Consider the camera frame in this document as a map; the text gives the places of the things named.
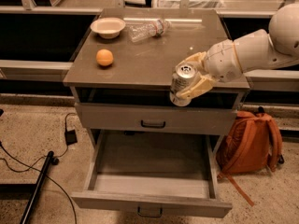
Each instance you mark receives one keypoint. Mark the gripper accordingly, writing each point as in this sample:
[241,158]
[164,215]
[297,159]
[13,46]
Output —
[221,61]

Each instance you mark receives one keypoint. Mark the silver green 7up can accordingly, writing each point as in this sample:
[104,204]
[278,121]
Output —
[182,83]

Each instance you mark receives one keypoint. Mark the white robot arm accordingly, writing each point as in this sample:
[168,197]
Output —
[276,47]

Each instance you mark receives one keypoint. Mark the grey drawer cabinet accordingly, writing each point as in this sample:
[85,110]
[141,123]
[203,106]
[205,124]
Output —
[141,72]

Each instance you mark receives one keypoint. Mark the closed grey upper drawer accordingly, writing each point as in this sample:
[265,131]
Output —
[156,118]

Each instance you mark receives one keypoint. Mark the open grey middle drawer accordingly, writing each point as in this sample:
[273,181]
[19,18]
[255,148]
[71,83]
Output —
[153,174]

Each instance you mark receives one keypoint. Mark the clear plastic water bottle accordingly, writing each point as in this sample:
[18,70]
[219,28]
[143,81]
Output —
[148,29]

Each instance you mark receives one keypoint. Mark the orange backpack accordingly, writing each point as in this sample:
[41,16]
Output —
[253,143]

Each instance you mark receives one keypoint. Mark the orange fruit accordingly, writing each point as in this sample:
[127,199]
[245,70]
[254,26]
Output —
[104,57]

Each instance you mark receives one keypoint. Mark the white paper bowl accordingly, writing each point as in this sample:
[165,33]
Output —
[108,28]

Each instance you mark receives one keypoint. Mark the black power adapter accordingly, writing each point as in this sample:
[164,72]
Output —
[70,137]

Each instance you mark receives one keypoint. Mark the black metal pole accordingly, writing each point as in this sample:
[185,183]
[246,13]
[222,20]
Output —
[37,188]

